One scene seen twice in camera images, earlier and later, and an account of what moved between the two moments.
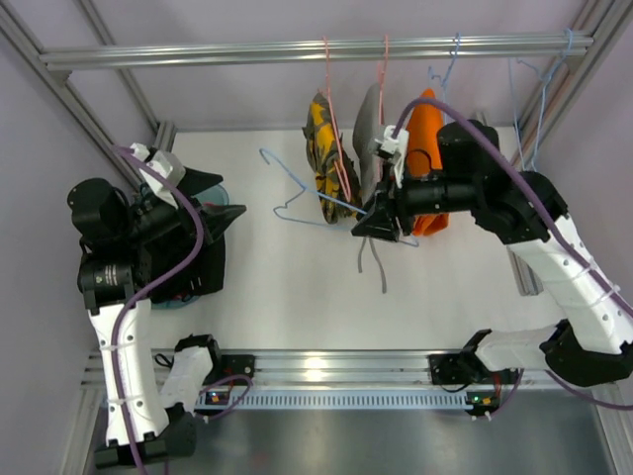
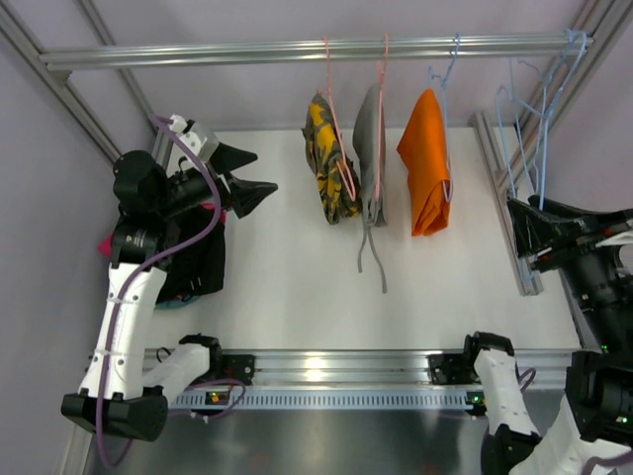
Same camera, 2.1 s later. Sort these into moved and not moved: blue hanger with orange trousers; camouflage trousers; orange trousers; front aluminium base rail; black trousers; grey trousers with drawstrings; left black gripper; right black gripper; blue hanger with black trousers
Moved: blue hanger with black trousers; left black gripper; right black gripper
Not moved: black trousers; orange trousers; blue hanger with orange trousers; camouflage trousers; grey trousers with drawstrings; front aluminium base rail
